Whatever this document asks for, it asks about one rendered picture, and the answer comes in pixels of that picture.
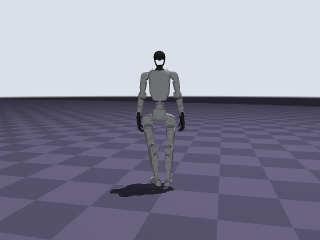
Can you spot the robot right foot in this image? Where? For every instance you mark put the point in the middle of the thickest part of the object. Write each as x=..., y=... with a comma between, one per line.
x=167, y=183

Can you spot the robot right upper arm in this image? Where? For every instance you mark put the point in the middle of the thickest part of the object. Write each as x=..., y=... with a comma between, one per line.
x=176, y=84

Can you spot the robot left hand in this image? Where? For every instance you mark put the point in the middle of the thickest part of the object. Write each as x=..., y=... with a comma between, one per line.
x=139, y=125

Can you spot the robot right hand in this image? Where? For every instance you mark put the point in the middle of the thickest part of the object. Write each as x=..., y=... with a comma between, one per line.
x=182, y=122

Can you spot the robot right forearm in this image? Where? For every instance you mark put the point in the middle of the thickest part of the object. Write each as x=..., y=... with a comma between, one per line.
x=180, y=107

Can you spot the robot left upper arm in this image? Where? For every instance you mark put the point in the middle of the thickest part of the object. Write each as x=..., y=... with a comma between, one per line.
x=143, y=84

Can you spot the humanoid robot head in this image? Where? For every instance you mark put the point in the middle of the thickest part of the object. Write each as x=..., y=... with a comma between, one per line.
x=159, y=55

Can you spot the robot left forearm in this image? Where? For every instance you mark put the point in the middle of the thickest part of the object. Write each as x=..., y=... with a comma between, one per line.
x=140, y=105

